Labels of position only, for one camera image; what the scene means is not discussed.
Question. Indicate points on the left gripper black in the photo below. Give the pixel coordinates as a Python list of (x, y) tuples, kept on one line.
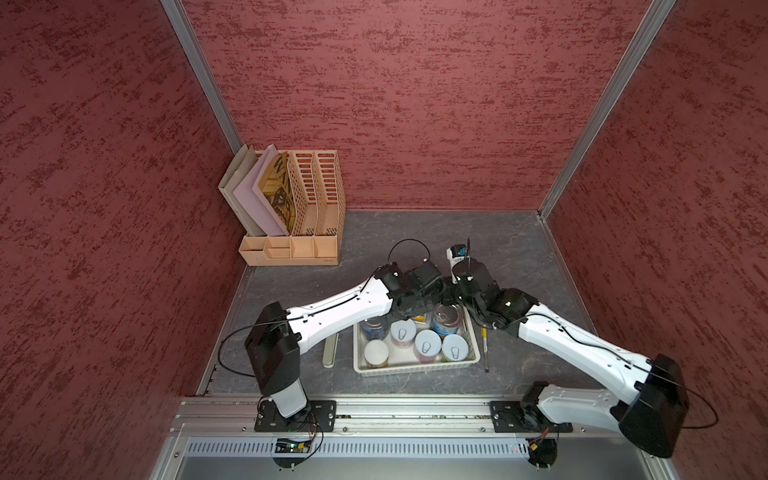
[(423, 305)]

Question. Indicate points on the blue Progresso noodle soup can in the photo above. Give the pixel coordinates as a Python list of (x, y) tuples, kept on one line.
[(446, 319)]

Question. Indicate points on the small pink can back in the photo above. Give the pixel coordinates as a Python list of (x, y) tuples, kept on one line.
[(427, 346)]

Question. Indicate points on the small green can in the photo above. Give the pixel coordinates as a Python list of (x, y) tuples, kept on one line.
[(454, 348)]

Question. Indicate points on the short yellow can white lid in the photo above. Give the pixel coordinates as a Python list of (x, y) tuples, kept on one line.
[(376, 354)]

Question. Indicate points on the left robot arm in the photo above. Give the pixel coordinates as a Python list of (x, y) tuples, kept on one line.
[(280, 336)]

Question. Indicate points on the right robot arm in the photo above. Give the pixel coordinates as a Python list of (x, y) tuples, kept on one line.
[(643, 399)]

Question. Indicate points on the white perforated plastic basket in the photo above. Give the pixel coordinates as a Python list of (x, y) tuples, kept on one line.
[(403, 361)]

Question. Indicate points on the yellow capped pen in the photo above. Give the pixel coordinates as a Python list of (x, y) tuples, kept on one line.
[(485, 351)]

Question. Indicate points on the beige oblong case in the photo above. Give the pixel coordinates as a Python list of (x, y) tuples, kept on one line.
[(330, 351)]

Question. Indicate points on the peach plastic file organizer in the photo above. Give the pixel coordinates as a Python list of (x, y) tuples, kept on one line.
[(317, 234)]

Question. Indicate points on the yellow black patterned magazine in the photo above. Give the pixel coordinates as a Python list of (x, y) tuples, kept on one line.
[(275, 186)]

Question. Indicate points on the pink folder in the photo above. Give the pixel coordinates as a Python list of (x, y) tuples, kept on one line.
[(240, 188)]

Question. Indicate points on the left corner aluminium profile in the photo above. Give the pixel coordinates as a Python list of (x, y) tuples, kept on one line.
[(184, 31)]

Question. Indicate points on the corner aluminium profile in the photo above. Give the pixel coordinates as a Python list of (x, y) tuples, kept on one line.
[(184, 31), (643, 37)]

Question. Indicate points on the right corner aluminium profile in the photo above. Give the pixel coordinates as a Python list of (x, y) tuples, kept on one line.
[(643, 37)]

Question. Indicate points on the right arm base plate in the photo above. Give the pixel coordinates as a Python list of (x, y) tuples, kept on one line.
[(516, 417)]

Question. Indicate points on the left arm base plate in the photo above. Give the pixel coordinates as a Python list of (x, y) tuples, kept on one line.
[(316, 412)]

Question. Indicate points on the aluminium front rail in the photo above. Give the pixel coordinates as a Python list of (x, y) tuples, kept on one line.
[(355, 416)]

